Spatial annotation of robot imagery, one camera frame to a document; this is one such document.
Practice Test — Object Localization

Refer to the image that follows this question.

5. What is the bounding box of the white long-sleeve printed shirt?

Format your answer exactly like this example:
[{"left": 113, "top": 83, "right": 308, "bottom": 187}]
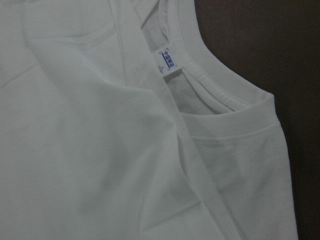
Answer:
[{"left": 0, "top": 0, "right": 298, "bottom": 240}]

